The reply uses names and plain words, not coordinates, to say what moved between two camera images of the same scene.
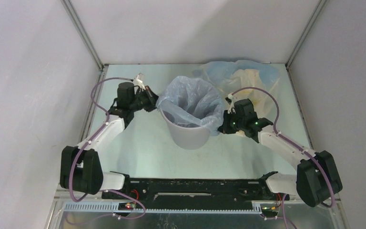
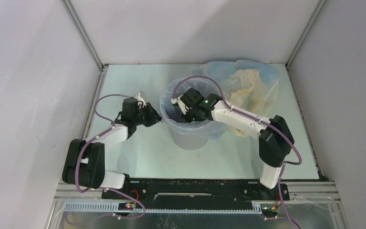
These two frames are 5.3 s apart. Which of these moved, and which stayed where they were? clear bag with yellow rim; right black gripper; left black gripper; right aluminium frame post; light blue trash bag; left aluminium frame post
Moved: light blue trash bag; right black gripper; left black gripper
Stayed: left aluminium frame post; clear bag with yellow rim; right aluminium frame post
